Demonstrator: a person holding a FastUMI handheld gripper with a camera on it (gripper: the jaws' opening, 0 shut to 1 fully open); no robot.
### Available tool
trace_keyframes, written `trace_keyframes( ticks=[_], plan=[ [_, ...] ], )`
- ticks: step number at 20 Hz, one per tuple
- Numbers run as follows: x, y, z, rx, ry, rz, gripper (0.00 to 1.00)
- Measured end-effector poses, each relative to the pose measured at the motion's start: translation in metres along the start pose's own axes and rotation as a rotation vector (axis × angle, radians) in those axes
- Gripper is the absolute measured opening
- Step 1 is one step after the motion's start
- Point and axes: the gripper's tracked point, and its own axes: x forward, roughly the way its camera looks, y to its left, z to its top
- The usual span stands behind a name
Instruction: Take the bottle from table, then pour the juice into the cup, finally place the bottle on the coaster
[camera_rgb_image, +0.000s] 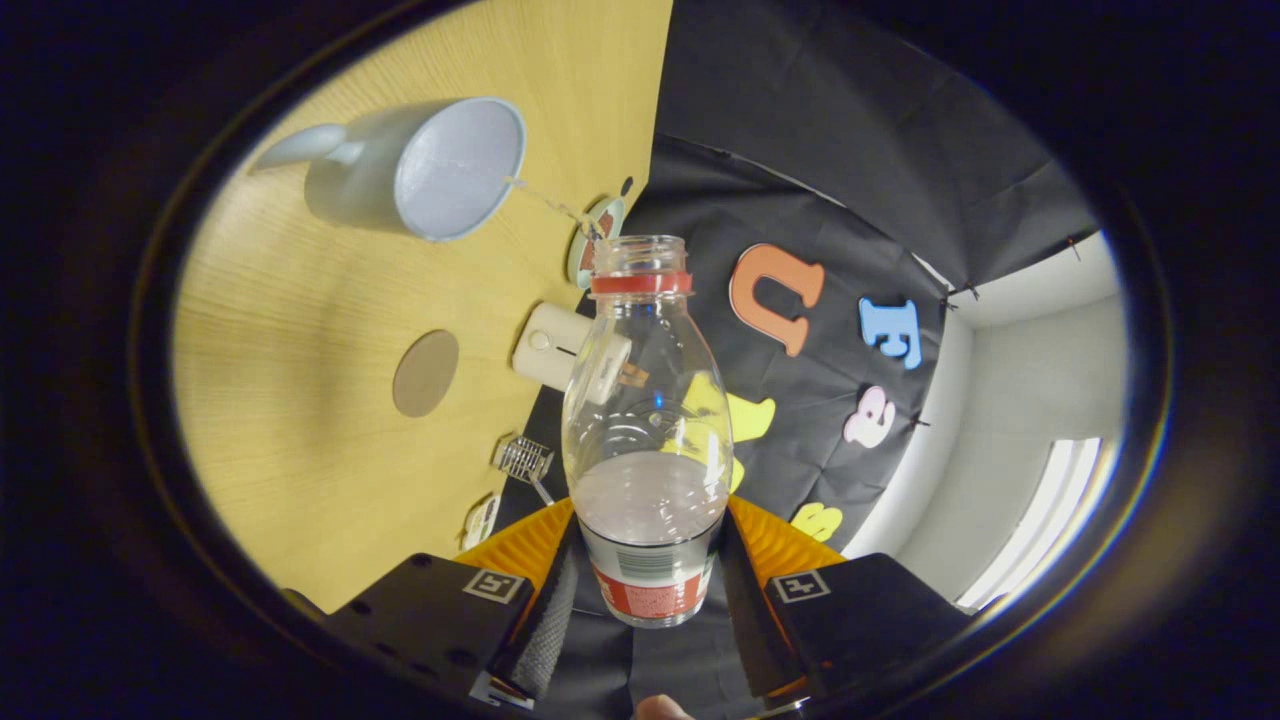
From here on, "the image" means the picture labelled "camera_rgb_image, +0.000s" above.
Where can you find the brown bread slice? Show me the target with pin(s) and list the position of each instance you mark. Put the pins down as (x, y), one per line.
(634, 375)

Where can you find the brown food slice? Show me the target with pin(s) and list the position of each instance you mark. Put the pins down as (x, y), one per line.
(589, 255)
(606, 225)

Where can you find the white cup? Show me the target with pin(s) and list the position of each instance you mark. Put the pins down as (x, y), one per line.
(360, 190)

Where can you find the white divided seed dish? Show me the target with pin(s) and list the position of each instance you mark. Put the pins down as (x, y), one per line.
(481, 522)

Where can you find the round brown coaster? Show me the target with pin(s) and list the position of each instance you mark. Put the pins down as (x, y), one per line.
(425, 375)

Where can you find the white toaster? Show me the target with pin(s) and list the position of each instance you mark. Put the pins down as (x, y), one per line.
(545, 350)

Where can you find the clear juice bottle red label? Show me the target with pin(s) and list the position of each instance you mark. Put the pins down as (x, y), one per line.
(650, 500)

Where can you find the wooden table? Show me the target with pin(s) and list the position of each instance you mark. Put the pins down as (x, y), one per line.
(300, 400)

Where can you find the long ceiling light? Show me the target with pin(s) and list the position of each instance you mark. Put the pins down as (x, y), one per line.
(1035, 520)

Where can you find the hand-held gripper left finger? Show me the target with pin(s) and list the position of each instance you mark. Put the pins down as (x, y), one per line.
(550, 630)

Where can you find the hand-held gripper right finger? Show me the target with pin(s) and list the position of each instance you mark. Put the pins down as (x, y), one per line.
(750, 620)

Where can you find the pale green plate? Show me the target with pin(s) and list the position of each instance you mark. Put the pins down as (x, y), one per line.
(575, 255)

